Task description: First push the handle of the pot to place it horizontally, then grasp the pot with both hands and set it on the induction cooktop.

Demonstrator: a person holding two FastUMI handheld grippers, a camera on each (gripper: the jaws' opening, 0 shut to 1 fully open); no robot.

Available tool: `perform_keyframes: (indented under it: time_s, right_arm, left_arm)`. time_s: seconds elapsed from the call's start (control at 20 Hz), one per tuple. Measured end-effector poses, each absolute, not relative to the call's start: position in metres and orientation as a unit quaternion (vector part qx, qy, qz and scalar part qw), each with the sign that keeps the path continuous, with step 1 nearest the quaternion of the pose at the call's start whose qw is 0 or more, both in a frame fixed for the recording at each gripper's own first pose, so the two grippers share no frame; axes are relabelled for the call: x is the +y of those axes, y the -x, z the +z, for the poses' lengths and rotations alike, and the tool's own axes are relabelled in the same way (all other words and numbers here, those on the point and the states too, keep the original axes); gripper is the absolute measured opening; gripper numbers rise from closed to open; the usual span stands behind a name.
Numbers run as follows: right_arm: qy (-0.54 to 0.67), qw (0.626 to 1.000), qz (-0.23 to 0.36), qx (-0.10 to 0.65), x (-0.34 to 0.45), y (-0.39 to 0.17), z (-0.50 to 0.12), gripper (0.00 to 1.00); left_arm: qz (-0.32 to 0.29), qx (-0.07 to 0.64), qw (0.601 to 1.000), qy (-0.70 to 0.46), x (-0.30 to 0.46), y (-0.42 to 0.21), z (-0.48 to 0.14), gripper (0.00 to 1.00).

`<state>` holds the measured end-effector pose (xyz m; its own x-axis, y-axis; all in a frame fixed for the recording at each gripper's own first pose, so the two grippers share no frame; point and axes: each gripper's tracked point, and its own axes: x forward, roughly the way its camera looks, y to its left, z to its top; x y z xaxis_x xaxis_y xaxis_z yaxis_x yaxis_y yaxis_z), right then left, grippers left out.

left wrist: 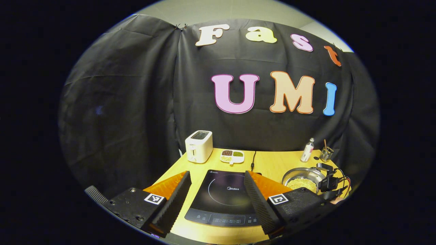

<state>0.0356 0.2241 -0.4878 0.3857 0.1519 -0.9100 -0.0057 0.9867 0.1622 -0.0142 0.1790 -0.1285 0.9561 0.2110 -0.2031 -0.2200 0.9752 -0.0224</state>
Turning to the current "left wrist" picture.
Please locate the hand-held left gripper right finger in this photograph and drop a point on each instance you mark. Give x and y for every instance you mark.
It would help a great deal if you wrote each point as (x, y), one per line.
(260, 207)

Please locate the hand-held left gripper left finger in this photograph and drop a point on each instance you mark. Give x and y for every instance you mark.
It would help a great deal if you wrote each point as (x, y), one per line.
(173, 207)

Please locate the heap of yellow soybeans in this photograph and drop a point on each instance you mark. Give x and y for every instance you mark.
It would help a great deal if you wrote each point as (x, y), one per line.
(301, 184)

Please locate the black induction cooktop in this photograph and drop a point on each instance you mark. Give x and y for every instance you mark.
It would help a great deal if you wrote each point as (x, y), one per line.
(221, 197)

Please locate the clear glass holder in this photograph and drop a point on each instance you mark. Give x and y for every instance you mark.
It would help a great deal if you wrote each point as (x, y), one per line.
(326, 155)

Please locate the clear plastic bottle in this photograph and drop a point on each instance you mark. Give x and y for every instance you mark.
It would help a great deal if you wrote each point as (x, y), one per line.
(307, 151)

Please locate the wooden stick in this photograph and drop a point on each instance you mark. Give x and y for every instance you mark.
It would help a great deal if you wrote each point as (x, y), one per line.
(325, 143)

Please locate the white divided dish of beans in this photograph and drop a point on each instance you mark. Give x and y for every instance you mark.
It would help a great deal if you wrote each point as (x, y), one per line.
(232, 156)

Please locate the white toaster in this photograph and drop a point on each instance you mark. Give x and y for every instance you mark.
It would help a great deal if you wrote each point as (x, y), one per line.
(199, 148)

